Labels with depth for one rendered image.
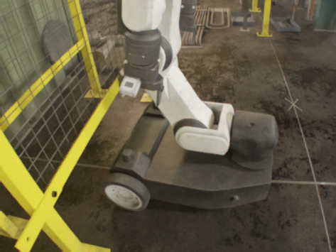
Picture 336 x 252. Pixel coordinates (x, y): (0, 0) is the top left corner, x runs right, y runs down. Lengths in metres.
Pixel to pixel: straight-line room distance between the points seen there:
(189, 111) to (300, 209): 0.63
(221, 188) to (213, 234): 0.20
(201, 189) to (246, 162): 0.21
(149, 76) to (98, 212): 0.71
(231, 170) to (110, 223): 0.55
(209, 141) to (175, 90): 0.22
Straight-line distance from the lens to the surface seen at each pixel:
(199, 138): 0.94
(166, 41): 0.81
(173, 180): 0.98
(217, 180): 0.98
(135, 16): 0.56
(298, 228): 1.13
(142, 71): 0.65
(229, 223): 1.08
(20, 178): 0.64
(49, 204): 0.74
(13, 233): 1.28
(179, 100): 0.91
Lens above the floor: 0.95
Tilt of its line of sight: 40 degrees down
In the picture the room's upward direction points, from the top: 7 degrees counter-clockwise
